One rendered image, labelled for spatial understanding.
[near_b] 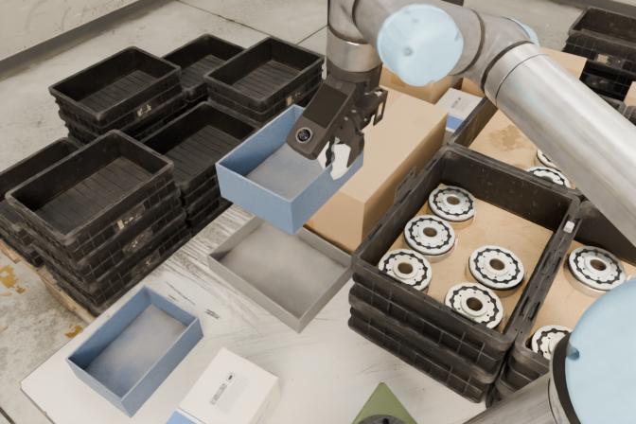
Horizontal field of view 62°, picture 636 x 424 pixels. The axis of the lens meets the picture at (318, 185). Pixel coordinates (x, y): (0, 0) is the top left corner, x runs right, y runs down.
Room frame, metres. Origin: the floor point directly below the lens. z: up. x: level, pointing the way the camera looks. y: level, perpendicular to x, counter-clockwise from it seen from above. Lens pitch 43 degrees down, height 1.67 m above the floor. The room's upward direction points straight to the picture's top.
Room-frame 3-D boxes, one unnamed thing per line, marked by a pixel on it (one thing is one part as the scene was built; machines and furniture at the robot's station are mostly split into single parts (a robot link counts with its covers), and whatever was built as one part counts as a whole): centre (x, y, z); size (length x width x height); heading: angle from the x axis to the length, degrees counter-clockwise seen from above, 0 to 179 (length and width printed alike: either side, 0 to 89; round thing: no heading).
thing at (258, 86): (1.81, 0.20, 0.37); 0.40 x 0.30 x 0.45; 143
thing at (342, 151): (0.62, -0.05, 1.15); 0.06 x 0.03 x 0.09; 142
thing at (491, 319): (0.54, -0.28, 0.86); 0.10 x 0.10 x 0.01
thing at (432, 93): (1.45, -0.32, 0.78); 0.30 x 0.22 x 0.16; 145
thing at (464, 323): (0.67, -0.29, 0.92); 0.40 x 0.30 x 0.02; 145
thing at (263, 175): (0.65, 0.04, 1.10); 0.20 x 0.15 x 0.07; 144
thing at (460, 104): (1.24, -0.39, 0.75); 0.20 x 0.12 x 0.09; 146
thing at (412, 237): (0.71, -0.23, 0.86); 0.10 x 0.10 x 0.01
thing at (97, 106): (1.73, 0.76, 0.37); 0.40 x 0.30 x 0.45; 143
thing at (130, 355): (0.53, 0.35, 0.74); 0.20 x 0.15 x 0.07; 148
